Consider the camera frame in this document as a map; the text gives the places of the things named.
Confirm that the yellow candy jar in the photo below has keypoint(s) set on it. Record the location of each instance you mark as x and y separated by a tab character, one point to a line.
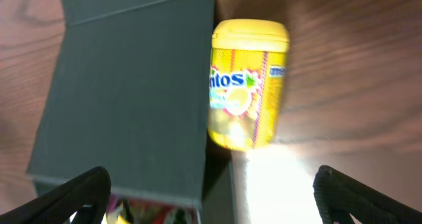
247	71

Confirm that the Haribo gummy candy bag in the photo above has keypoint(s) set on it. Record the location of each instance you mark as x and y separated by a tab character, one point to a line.
124	210

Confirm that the black gift box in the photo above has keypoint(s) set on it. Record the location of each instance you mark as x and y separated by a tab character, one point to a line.
130	93

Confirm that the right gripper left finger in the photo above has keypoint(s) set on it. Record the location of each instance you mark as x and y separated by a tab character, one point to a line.
85	197

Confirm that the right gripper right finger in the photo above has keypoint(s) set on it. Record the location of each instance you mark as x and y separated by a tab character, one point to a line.
342	199

